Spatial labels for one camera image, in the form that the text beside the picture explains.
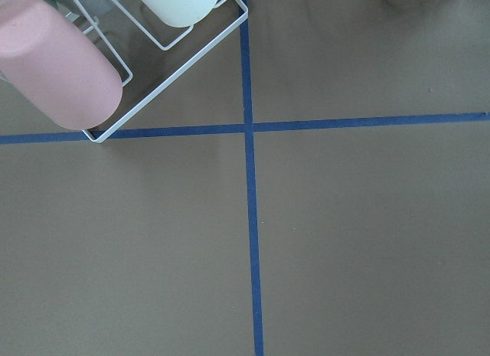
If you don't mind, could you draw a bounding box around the white wire cup rack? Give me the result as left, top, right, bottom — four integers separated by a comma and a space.
82, 0, 248, 144

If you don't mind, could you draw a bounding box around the white cup on rack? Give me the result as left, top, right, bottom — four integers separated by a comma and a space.
141, 0, 218, 28

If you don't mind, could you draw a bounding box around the pink cup on rack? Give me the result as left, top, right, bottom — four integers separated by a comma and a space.
1, 0, 123, 130

